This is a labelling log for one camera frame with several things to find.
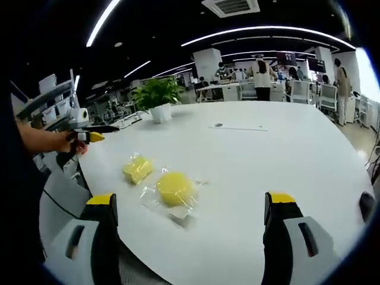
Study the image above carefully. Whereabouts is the long straight ceiling light strip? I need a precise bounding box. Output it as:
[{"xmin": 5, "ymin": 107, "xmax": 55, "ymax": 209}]
[{"xmin": 85, "ymin": 0, "xmax": 122, "ymax": 48}]

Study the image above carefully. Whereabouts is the white background desk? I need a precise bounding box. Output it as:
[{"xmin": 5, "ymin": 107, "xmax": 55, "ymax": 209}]
[{"xmin": 195, "ymin": 82, "xmax": 286, "ymax": 103}]

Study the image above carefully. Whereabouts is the long curved ceiling light strip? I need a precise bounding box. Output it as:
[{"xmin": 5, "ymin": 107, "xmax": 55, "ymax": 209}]
[{"xmin": 180, "ymin": 26, "xmax": 356, "ymax": 50}]

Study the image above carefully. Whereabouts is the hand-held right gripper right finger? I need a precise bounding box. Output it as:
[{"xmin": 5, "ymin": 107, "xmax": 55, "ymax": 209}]
[{"xmin": 261, "ymin": 192, "xmax": 339, "ymax": 285}]

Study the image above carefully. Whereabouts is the grey office chair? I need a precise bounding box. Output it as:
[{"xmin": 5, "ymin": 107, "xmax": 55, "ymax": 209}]
[{"xmin": 40, "ymin": 154, "xmax": 93, "ymax": 268}]

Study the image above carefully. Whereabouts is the white ceiling air conditioner vent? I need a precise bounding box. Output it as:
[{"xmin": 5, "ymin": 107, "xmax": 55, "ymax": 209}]
[{"xmin": 201, "ymin": 0, "xmax": 261, "ymax": 19}]

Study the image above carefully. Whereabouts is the dark hanging sign screen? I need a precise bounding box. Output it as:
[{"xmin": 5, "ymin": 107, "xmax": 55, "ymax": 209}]
[
  {"xmin": 307, "ymin": 56, "xmax": 327, "ymax": 74},
  {"xmin": 276, "ymin": 52, "xmax": 297, "ymax": 67}
]

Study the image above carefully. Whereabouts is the black cable bundle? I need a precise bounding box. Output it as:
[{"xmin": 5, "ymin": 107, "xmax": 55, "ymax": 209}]
[{"xmin": 117, "ymin": 111, "xmax": 143, "ymax": 127}]

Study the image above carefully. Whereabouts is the person's left hand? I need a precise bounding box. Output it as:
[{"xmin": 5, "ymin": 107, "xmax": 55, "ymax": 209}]
[{"xmin": 55, "ymin": 130, "xmax": 88, "ymax": 155}]

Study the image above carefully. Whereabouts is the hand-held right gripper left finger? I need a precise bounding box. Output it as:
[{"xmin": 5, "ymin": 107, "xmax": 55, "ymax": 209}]
[{"xmin": 49, "ymin": 192, "xmax": 122, "ymax": 285}]

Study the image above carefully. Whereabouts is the grey table cable slot cover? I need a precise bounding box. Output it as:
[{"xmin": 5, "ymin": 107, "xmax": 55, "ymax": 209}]
[{"xmin": 207, "ymin": 122, "xmax": 269, "ymax": 132}]

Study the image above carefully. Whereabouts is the person's dark clothing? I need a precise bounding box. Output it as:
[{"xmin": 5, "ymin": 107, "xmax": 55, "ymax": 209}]
[{"xmin": 8, "ymin": 97, "xmax": 45, "ymax": 262}]

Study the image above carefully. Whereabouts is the rectangular yellow silicone block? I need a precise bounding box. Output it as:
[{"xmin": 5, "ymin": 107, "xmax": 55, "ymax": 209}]
[{"xmin": 121, "ymin": 151, "xmax": 157, "ymax": 186}]

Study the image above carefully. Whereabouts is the round yellow silicone block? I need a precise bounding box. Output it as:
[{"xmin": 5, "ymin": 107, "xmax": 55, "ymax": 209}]
[{"xmin": 140, "ymin": 167, "xmax": 208, "ymax": 228}]

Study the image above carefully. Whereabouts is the green potted plant white pot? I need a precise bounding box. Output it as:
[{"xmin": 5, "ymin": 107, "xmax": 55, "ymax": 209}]
[{"xmin": 130, "ymin": 76, "xmax": 185, "ymax": 124}]

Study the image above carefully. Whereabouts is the white mesh office chair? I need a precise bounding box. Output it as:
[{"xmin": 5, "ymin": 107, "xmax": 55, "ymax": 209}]
[
  {"xmin": 319, "ymin": 84, "xmax": 338, "ymax": 115},
  {"xmin": 290, "ymin": 80, "xmax": 311, "ymax": 105}
]

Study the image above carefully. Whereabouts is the grey metal storage shelf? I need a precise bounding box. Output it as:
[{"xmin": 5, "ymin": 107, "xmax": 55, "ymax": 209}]
[{"xmin": 11, "ymin": 69, "xmax": 81, "ymax": 131}]

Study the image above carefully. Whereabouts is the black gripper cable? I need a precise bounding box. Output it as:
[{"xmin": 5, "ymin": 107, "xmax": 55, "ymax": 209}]
[{"xmin": 43, "ymin": 189, "xmax": 81, "ymax": 220}]

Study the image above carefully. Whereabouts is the short ceiling light strip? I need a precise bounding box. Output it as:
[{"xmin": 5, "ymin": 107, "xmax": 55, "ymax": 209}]
[
  {"xmin": 123, "ymin": 61, "xmax": 151, "ymax": 78},
  {"xmin": 153, "ymin": 62, "xmax": 195, "ymax": 78}
]

